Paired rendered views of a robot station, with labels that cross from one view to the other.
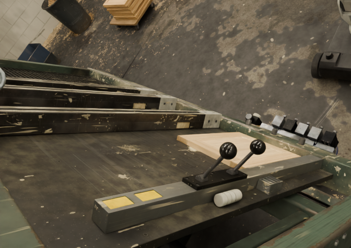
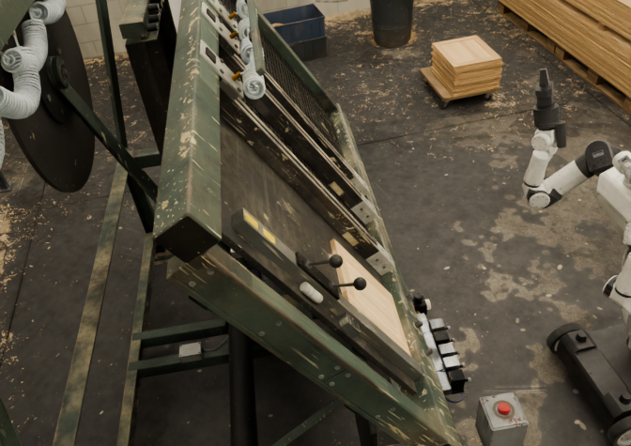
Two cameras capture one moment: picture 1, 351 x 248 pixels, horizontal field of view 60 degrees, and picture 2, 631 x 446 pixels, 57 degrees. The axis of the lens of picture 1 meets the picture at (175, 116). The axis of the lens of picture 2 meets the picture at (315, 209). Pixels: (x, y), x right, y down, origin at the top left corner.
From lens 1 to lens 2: 94 cm
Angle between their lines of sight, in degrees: 10
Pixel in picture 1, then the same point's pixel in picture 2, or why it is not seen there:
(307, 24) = not seen: hidden behind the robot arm
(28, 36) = not seen: outside the picture
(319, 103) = (524, 375)
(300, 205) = not seen: hidden behind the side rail
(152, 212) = (262, 245)
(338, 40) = (611, 335)
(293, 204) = not seen: hidden behind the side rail
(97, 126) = (284, 172)
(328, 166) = (421, 384)
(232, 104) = (441, 286)
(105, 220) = (238, 221)
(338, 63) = (581, 353)
